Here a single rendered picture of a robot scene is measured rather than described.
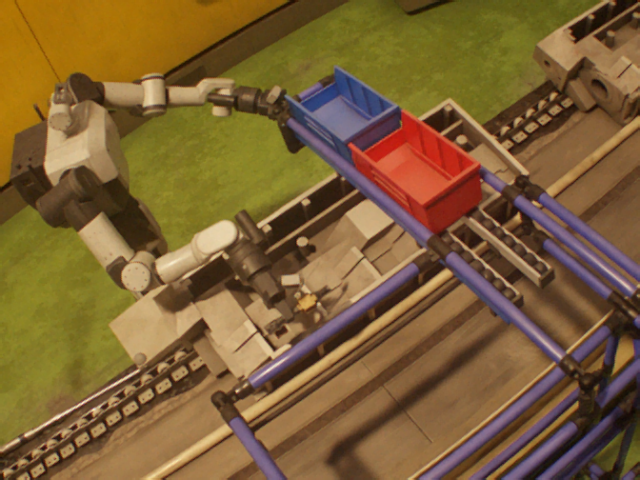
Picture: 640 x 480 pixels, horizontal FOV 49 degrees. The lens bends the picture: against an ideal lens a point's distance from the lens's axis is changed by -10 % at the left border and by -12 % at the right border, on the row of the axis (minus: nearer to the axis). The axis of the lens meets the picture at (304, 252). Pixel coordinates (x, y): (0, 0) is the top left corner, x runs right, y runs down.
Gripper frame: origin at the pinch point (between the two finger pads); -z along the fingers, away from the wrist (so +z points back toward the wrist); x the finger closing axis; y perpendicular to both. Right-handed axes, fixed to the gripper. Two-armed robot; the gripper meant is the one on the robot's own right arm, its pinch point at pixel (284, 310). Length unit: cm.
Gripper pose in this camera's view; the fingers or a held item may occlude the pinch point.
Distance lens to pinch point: 192.5
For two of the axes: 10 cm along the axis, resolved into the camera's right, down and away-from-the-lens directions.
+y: -8.1, 5.6, -1.7
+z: -5.8, -7.8, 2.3
